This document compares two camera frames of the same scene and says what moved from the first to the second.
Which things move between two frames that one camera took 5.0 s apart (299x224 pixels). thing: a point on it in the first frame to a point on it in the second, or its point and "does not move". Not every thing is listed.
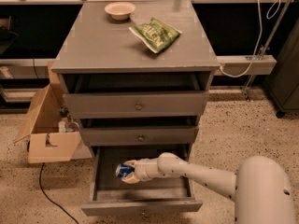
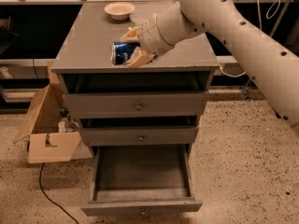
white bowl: [120, 10] does not move
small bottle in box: [65, 118] does not move
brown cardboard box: [51, 133] does not move
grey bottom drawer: [112, 196] does not move
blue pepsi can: [121, 170] to [121, 51]
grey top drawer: [136, 95] does not move
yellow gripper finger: [132, 162] to [133, 35]
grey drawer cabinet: [131, 102] does not move
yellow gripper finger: [131, 179] to [139, 57]
